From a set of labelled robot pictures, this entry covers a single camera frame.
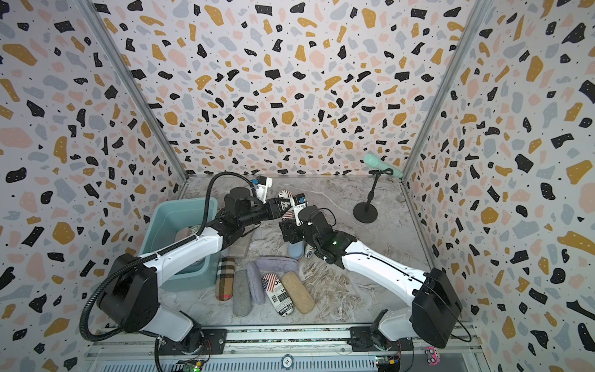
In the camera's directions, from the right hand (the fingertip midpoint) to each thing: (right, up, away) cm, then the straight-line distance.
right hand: (292, 221), depth 78 cm
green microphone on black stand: (+32, +1, +29) cm, 43 cm away
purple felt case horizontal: (-7, -17, +8) cm, 19 cm away
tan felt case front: (+2, -26, +4) cm, 26 cm away
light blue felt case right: (0, -13, +12) cm, 17 cm away
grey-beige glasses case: (-21, -12, +12) cm, 27 cm away
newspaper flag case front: (-5, -26, +2) cm, 26 cm away
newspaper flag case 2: (+5, -13, +12) cm, 18 cm away
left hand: (+2, +6, 0) cm, 6 cm away
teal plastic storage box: (-48, -2, +13) cm, 50 cm away
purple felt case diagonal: (-13, -22, +3) cm, 26 cm away
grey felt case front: (-17, -26, +2) cm, 31 cm away
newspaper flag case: (-1, +2, -1) cm, 2 cm away
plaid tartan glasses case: (-25, -21, +6) cm, 33 cm away
